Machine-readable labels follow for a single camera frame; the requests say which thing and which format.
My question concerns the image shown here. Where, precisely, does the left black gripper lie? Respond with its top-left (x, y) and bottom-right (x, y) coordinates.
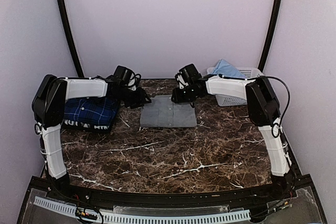
top-left (114, 86), bottom-right (151, 109)

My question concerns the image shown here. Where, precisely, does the grey long sleeve shirt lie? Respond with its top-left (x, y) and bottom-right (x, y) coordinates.
top-left (140, 95), bottom-right (197, 128)

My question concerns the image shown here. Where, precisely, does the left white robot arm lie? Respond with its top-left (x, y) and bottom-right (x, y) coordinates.
top-left (31, 74), bottom-right (151, 201)

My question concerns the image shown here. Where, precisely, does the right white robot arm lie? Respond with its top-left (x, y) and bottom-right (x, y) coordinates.
top-left (171, 73), bottom-right (291, 178)

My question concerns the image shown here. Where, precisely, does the light blue shirt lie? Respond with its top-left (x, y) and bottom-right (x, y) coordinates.
top-left (211, 59), bottom-right (246, 78)

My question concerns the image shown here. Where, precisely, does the blue plaid folded shirt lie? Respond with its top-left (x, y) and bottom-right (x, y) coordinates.
top-left (64, 97), bottom-right (120, 126)

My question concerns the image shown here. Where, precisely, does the white plastic basket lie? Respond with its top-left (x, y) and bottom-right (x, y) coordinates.
top-left (205, 67), bottom-right (264, 106)

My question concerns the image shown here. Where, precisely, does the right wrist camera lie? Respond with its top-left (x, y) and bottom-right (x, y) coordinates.
top-left (175, 63), bottom-right (202, 89)

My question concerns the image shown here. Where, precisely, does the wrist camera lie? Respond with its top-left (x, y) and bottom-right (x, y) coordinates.
top-left (175, 63), bottom-right (202, 89)
top-left (111, 66), bottom-right (141, 90)

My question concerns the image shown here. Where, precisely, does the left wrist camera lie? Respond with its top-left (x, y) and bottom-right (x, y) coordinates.
top-left (111, 66), bottom-right (141, 90)

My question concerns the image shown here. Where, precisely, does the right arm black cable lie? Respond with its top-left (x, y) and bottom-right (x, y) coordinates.
top-left (262, 76), bottom-right (291, 140)

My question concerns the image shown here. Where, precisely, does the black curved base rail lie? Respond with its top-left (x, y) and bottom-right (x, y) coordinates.
top-left (26, 174), bottom-right (313, 217)

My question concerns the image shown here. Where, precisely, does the white slotted cable duct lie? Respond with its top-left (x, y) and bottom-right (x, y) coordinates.
top-left (33, 196), bottom-right (250, 223)

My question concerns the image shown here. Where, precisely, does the right black frame post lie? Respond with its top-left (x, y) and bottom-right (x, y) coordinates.
top-left (258, 0), bottom-right (281, 72)

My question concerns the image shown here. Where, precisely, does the black frame post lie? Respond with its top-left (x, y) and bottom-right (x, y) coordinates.
top-left (258, 0), bottom-right (281, 72)
top-left (57, 0), bottom-right (85, 78)

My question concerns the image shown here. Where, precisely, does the left black frame post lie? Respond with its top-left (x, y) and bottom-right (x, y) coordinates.
top-left (57, 0), bottom-right (85, 78)

